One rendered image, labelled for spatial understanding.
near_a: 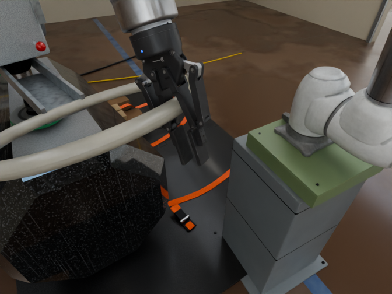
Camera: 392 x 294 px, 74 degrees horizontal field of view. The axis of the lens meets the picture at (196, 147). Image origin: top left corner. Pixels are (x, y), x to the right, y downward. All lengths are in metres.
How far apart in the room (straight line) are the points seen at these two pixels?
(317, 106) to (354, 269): 1.19
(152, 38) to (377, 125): 0.63
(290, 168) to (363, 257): 1.10
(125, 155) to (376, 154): 0.90
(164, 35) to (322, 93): 0.62
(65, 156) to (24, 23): 0.78
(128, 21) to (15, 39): 0.74
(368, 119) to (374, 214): 1.44
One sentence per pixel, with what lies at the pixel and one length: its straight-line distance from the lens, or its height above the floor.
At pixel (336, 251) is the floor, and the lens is 1.90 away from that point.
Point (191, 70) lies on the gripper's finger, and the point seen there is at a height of 1.35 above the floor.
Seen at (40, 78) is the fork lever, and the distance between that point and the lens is 1.11.
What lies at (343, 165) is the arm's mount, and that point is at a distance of 1.04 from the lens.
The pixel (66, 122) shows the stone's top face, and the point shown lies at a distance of 1.29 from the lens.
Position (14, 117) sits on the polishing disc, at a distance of 1.32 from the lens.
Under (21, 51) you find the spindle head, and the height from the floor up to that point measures 1.18.
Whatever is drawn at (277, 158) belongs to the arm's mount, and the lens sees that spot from 0.98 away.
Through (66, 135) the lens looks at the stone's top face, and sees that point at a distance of 1.21.
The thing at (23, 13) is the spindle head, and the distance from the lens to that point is 1.11.
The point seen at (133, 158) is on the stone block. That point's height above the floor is 0.71.
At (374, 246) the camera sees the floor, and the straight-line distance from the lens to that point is 2.04.
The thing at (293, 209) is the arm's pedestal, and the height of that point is 0.75.
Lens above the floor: 1.51
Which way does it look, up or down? 41 degrees down
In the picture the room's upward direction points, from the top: straight up
